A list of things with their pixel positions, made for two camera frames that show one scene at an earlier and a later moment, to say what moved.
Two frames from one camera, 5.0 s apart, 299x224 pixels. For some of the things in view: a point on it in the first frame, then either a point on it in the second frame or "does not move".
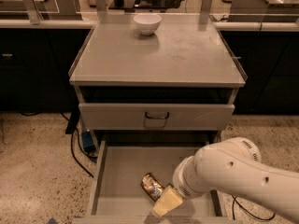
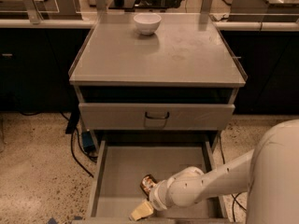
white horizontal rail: (88, 23) does not move
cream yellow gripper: (183, 181) -> (156, 195)
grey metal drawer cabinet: (153, 88) does not move
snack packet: (151, 187) does not move
